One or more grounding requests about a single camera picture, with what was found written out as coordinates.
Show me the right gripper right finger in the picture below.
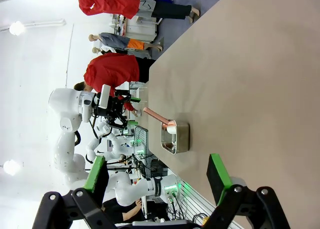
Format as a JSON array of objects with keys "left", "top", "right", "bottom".
[{"left": 206, "top": 153, "right": 292, "bottom": 229}]

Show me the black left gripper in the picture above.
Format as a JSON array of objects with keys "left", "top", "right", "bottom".
[{"left": 93, "top": 88, "right": 141, "bottom": 130}]

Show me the standing person in red jacket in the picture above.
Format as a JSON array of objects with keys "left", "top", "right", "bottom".
[{"left": 78, "top": 0, "right": 201, "bottom": 24}]

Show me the white slotted rail panel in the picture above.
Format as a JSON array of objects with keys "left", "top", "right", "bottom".
[{"left": 174, "top": 180, "right": 242, "bottom": 229}]

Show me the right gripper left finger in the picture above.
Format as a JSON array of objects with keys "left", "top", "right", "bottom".
[{"left": 32, "top": 155, "right": 118, "bottom": 229}]

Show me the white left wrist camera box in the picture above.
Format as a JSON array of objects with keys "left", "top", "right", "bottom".
[{"left": 98, "top": 84, "right": 112, "bottom": 108}]

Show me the round ceiling lamp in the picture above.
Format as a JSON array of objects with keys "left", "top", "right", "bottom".
[
  {"left": 8, "top": 20, "right": 26, "bottom": 37},
  {"left": 2, "top": 159, "right": 21, "bottom": 176}
]

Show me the pale bare mannequin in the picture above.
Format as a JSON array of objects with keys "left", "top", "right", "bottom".
[{"left": 91, "top": 46, "right": 151, "bottom": 60}]

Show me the rectangular steel container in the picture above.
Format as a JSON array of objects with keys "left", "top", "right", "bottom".
[{"left": 160, "top": 119, "right": 191, "bottom": 155}]

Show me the white cabinet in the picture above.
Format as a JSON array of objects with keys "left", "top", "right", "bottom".
[{"left": 127, "top": 16, "right": 161, "bottom": 44}]

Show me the seated person in black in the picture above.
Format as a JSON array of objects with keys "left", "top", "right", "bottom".
[{"left": 101, "top": 197, "right": 151, "bottom": 225}]

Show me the bending person in red jacket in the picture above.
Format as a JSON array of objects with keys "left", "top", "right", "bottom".
[{"left": 74, "top": 52, "right": 157, "bottom": 115}]

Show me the white ceiling conduit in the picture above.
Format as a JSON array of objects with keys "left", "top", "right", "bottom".
[{"left": 0, "top": 18, "right": 66, "bottom": 32}]

